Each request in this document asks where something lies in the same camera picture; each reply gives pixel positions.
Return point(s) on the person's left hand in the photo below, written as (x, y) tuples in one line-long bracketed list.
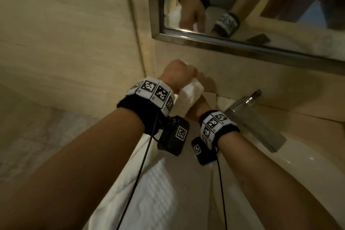
[(178, 73)]

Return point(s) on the person's right hand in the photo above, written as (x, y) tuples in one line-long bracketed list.
[(200, 107)]

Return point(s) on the large white towel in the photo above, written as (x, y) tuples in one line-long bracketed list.
[(172, 189)]

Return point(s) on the person's left forearm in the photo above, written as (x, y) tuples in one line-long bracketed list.
[(67, 173)]

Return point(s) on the person's right forearm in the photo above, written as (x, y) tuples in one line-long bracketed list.
[(269, 189)]

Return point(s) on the beige marble countertop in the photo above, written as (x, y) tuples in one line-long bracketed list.
[(310, 124)]

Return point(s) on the right marker wrist band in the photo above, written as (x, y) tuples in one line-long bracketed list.
[(218, 127)]

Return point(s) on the marker wrist band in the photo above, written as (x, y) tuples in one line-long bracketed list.
[(145, 100), (218, 127)]

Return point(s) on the left marker wrist band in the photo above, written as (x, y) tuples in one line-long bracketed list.
[(145, 100)]

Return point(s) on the chrome faucet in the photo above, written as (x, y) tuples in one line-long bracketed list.
[(256, 127)]

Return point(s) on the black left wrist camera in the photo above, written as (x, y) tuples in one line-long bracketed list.
[(173, 136)]

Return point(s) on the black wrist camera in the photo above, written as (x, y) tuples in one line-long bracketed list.
[(173, 136), (203, 153)]

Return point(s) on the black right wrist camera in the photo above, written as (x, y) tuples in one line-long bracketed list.
[(203, 153)]

